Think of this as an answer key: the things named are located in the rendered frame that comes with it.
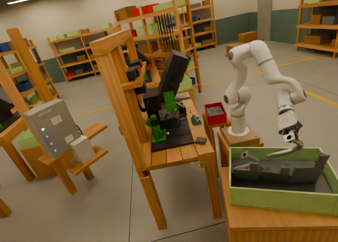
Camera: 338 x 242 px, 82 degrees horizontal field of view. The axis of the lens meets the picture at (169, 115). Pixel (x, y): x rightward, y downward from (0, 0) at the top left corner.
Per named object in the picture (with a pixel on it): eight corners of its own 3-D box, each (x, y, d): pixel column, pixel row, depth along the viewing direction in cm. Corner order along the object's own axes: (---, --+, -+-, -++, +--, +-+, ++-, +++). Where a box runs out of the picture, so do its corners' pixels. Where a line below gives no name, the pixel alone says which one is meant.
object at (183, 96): (188, 93, 238) (187, 91, 237) (190, 98, 224) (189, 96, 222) (157, 100, 240) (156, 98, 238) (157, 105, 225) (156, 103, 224)
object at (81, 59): (124, 69, 1006) (109, 22, 905) (62, 83, 996) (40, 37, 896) (124, 67, 1055) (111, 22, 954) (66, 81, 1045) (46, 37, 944)
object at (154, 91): (164, 110, 257) (158, 86, 242) (165, 122, 230) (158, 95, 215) (150, 113, 258) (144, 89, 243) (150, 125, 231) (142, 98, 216)
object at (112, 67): (150, 101, 302) (132, 35, 259) (146, 167, 169) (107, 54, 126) (144, 102, 303) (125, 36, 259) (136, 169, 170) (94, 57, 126)
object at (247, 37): (251, 50, 820) (251, 30, 786) (264, 52, 749) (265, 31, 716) (226, 57, 801) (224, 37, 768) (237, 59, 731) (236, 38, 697)
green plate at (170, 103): (177, 107, 222) (172, 89, 217) (177, 109, 214) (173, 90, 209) (167, 109, 222) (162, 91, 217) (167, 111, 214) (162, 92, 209)
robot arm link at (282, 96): (298, 109, 112) (281, 115, 119) (293, 92, 120) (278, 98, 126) (291, 102, 108) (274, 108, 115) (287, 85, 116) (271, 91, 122)
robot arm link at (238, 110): (228, 113, 177) (226, 89, 166) (245, 106, 180) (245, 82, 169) (235, 118, 167) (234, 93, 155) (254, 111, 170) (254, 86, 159)
